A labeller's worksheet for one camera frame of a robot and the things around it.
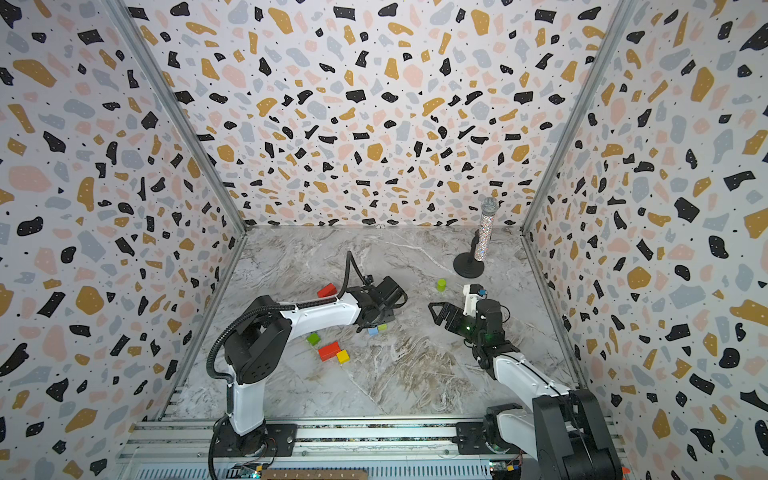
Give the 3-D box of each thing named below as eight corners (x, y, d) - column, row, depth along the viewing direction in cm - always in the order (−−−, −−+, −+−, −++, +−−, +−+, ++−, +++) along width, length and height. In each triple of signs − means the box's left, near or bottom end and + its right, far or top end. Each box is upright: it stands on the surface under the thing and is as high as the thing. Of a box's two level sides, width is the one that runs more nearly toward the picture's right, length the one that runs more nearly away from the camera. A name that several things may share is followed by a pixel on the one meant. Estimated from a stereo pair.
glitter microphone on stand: (459, 275, 110) (477, 205, 85) (469, 265, 113) (489, 195, 88) (472, 283, 108) (494, 215, 83) (482, 273, 111) (507, 204, 86)
